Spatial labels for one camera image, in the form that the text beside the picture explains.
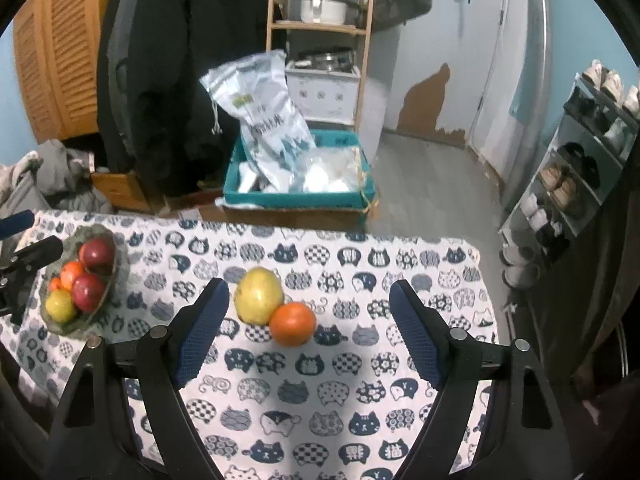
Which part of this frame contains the red apple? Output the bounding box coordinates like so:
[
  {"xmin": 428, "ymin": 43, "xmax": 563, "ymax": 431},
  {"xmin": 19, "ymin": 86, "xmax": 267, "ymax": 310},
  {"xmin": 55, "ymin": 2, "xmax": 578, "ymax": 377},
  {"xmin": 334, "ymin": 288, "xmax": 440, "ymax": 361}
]
[
  {"xmin": 79, "ymin": 237, "xmax": 116, "ymax": 271},
  {"xmin": 72, "ymin": 272, "xmax": 107, "ymax": 311}
]

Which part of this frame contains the orange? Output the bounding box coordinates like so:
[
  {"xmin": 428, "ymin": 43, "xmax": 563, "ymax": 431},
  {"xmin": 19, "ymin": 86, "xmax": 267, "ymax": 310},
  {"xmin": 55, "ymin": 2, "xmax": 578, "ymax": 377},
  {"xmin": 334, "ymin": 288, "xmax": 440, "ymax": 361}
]
[
  {"xmin": 48, "ymin": 261, "xmax": 86, "ymax": 293},
  {"xmin": 269, "ymin": 302, "xmax": 317, "ymax": 346}
]

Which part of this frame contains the grey jacket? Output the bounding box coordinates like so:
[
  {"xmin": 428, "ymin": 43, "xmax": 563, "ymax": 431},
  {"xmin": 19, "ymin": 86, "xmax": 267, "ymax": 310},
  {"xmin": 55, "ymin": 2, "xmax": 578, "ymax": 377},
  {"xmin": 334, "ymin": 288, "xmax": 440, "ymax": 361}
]
[{"xmin": 0, "ymin": 139, "xmax": 113, "ymax": 216}]

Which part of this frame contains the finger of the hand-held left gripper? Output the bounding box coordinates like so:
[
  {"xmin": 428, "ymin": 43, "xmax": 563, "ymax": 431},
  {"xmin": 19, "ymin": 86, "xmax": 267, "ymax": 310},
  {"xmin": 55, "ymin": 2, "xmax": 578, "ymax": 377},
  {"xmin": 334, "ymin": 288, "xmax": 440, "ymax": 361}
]
[
  {"xmin": 0, "ymin": 211, "xmax": 36, "ymax": 241},
  {"xmin": 0, "ymin": 236, "xmax": 65, "ymax": 281}
]

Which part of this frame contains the white door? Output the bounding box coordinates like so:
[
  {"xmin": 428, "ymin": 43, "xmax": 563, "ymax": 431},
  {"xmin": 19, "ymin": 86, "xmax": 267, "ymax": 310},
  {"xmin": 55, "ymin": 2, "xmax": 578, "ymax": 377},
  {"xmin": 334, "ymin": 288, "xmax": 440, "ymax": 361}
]
[{"xmin": 467, "ymin": 0, "xmax": 556, "ymax": 201}]

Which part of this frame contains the clear plastic bag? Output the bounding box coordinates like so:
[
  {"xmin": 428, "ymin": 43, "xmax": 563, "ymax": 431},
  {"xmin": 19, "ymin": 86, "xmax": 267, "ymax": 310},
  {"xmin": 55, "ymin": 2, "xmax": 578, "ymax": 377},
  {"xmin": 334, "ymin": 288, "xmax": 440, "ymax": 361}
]
[{"xmin": 302, "ymin": 147, "xmax": 363, "ymax": 193}]

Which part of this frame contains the white printed rice bag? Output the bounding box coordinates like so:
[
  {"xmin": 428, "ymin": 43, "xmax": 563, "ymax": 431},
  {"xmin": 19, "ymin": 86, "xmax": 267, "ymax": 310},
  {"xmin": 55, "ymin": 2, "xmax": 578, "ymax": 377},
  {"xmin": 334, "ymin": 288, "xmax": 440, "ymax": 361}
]
[{"xmin": 200, "ymin": 50, "xmax": 318, "ymax": 193}]

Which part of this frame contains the grey shoe rack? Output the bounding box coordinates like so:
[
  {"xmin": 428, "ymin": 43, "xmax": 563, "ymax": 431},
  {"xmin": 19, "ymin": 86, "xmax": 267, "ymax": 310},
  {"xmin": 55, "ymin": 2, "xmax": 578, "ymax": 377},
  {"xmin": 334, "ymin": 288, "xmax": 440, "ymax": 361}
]
[{"xmin": 500, "ymin": 72, "xmax": 640, "ymax": 241}]

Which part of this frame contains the white patterned box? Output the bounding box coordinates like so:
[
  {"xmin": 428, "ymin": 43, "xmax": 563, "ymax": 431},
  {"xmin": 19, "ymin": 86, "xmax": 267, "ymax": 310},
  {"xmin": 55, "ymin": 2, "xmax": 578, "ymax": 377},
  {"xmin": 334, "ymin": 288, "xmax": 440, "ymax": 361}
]
[{"xmin": 285, "ymin": 62, "xmax": 362, "ymax": 121}]

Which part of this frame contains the shoe rack with shoes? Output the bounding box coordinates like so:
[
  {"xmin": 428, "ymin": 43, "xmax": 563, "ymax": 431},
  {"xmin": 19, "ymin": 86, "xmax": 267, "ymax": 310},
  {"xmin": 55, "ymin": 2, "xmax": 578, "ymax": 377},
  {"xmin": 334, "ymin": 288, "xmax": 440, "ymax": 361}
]
[{"xmin": 502, "ymin": 59, "xmax": 640, "ymax": 288}]

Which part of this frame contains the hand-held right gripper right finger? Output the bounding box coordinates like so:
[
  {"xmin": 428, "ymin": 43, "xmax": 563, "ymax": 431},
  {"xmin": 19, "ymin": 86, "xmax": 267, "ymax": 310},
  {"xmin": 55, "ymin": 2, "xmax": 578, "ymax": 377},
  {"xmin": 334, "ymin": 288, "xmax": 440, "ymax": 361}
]
[{"xmin": 389, "ymin": 280, "xmax": 576, "ymax": 480}]

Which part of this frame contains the cat print tablecloth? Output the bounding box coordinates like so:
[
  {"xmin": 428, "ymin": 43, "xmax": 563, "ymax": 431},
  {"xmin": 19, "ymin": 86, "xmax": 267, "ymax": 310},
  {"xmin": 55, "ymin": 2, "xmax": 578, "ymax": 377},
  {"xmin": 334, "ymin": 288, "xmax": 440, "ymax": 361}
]
[{"xmin": 0, "ymin": 210, "xmax": 501, "ymax": 480}]

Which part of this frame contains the metal pot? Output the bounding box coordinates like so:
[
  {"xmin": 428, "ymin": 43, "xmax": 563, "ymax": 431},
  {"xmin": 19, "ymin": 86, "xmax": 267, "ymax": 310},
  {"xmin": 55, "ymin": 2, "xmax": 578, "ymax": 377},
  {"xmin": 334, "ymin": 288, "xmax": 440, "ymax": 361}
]
[{"xmin": 297, "ymin": 47, "xmax": 353, "ymax": 73}]

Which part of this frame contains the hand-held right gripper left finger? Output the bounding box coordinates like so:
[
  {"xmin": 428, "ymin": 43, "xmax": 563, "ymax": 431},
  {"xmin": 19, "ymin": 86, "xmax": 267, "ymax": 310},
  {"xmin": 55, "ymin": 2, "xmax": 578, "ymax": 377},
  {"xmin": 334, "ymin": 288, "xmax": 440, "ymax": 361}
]
[{"xmin": 47, "ymin": 277, "xmax": 232, "ymax": 480}]

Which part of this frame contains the white cooking pot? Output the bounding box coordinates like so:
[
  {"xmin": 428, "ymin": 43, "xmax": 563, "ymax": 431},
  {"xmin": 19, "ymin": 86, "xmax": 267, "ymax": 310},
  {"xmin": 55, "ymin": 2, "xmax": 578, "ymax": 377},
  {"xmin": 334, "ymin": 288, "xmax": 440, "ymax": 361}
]
[{"xmin": 300, "ymin": 0, "xmax": 351, "ymax": 26}]

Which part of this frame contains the small yellow pear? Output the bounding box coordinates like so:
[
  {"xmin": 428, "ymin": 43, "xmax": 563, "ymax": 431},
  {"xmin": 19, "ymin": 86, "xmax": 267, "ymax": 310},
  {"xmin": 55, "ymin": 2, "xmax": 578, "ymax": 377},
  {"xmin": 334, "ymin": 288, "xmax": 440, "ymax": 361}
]
[{"xmin": 45, "ymin": 289, "xmax": 78, "ymax": 322}]

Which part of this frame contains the scalloped glass plate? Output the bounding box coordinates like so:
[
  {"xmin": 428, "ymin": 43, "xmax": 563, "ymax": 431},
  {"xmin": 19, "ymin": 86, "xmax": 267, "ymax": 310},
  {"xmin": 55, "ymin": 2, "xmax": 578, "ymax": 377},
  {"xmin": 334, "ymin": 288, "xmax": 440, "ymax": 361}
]
[{"xmin": 40, "ymin": 225, "xmax": 123, "ymax": 336}]

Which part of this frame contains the large yellow-green pear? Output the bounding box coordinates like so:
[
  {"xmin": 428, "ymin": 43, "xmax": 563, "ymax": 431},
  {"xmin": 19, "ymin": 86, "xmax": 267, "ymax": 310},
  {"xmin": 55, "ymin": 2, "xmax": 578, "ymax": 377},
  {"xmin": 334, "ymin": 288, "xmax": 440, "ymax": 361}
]
[{"xmin": 235, "ymin": 267, "xmax": 285, "ymax": 325}]

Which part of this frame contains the black coat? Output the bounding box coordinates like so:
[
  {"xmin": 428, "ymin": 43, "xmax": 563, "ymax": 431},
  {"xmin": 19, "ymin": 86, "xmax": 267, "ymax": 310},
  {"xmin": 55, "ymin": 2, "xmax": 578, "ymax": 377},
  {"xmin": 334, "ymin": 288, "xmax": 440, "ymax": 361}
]
[{"xmin": 95, "ymin": 0, "xmax": 273, "ymax": 196}]

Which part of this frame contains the wooden shelf rack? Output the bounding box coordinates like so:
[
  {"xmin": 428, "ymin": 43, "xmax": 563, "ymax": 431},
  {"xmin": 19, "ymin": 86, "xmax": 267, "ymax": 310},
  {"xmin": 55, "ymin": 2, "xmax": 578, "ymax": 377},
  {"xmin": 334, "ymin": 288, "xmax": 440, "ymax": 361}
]
[{"xmin": 265, "ymin": 0, "xmax": 378, "ymax": 131}]

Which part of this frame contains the teal storage box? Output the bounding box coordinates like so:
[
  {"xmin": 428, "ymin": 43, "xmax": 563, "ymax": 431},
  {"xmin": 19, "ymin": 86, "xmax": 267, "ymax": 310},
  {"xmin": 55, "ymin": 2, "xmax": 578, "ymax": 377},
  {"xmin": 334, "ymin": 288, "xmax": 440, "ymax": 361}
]
[{"xmin": 222, "ymin": 130, "xmax": 378, "ymax": 211}]

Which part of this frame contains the wooden louvre wardrobe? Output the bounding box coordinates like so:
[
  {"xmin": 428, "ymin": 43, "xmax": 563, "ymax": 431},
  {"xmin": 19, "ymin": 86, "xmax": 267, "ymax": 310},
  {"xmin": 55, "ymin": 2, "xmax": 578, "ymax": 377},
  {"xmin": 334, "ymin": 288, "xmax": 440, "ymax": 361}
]
[{"xmin": 12, "ymin": 0, "xmax": 121, "ymax": 143}]

